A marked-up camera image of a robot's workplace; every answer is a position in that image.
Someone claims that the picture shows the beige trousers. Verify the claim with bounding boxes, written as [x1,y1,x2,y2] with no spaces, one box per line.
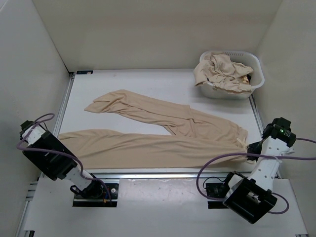
[58,88,255,170]

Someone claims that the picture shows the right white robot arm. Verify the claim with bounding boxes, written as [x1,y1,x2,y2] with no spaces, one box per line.
[222,117,296,224]

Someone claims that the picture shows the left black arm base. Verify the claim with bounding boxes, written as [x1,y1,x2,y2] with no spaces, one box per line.
[70,181,119,208]

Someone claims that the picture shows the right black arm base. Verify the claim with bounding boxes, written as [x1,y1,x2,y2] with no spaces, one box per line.
[202,176,232,209]

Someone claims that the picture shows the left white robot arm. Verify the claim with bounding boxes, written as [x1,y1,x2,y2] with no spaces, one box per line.
[18,120,106,199]

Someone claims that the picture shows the white laundry basket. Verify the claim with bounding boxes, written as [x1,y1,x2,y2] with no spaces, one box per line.
[194,50,265,99]

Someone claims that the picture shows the beige clothes pile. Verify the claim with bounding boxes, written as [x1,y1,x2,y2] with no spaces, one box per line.
[194,52,254,94]

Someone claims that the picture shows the black corner label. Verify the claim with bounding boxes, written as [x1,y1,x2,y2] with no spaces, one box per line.
[76,70,93,75]

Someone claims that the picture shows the right aluminium rail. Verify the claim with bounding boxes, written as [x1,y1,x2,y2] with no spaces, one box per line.
[248,95,281,178]

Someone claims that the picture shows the front aluminium rail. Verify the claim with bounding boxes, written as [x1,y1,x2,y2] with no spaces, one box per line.
[96,171,233,180]

